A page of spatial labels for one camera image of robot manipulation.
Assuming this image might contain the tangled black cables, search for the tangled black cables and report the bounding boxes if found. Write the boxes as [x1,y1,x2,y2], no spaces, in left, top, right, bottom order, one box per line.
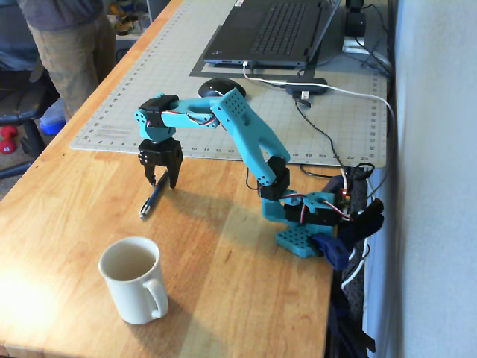
[356,3,396,79]

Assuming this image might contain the black USB hub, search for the black USB hub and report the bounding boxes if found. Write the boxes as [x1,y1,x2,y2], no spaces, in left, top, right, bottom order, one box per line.
[285,77,329,96]

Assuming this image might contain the black computer mouse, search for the black computer mouse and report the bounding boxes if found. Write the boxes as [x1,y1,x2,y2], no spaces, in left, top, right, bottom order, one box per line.
[198,77,247,100]

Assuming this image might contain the person in khaki trousers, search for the person in khaki trousers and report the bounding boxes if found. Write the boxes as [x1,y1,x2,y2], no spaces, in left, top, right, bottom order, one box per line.
[16,0,119,120]

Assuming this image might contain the black gadget with silver base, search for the black gadget with silver base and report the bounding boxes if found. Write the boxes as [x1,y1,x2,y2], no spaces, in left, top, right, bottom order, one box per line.
[341,0,373,55]

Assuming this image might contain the grey gridded cutting mat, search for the grey gridded cutting mat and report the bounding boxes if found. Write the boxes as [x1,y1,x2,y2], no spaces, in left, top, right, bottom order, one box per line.
[69,0,388,169]

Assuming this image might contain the black cable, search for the black cable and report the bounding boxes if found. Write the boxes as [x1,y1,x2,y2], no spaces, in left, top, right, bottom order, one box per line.
[296,97,376,187]

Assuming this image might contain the blue table clamp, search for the blue table clamp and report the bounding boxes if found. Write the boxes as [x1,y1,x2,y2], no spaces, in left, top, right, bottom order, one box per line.
[311,233,351,271]

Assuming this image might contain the white shelf with clutter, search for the white shelf with clutter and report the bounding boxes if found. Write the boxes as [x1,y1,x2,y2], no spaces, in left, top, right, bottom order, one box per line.
[107,0,154,40]

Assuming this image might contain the white USB cable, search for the white USB cable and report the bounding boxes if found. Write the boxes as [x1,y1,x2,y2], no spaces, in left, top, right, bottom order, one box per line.
[241,61,397,290]

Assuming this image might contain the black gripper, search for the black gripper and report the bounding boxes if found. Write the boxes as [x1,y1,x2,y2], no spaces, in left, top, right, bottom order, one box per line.
[137,136,184,189]

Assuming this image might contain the clear bin with blue lid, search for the clear bin with blue lid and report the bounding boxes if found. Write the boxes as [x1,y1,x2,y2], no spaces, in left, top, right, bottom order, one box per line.
[39,97,68,136]

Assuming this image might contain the black office chair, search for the black office chair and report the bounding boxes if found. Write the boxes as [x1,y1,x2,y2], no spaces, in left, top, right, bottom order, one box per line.
[0,0,60,180]

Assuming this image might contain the white ceramic mug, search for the white ceramic mug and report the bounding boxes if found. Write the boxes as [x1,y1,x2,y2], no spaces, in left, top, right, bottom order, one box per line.
[98,236,169,325]

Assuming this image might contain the dark blue ballpoint pen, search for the dark blue ballpoint pen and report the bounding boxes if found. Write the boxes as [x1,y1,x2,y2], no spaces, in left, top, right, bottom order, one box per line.
[139,170,169,221]

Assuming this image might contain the dark grey laptop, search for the dark grey laptop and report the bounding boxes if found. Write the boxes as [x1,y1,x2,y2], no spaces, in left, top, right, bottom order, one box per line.
[203,0,342,70]

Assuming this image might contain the red dumbbell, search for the red dumbbell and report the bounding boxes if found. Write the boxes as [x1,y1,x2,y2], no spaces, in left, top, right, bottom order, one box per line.
[0,125,19,155]

